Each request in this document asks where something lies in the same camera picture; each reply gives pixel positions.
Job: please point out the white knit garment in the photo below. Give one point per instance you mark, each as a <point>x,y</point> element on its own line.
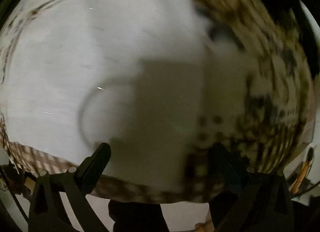
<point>140,75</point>

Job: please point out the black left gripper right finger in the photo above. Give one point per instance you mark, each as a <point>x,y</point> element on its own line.
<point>239,197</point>

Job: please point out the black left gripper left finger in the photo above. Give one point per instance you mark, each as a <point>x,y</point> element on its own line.
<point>47,212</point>

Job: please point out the floral bed cover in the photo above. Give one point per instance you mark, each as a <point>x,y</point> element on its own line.
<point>267,95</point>

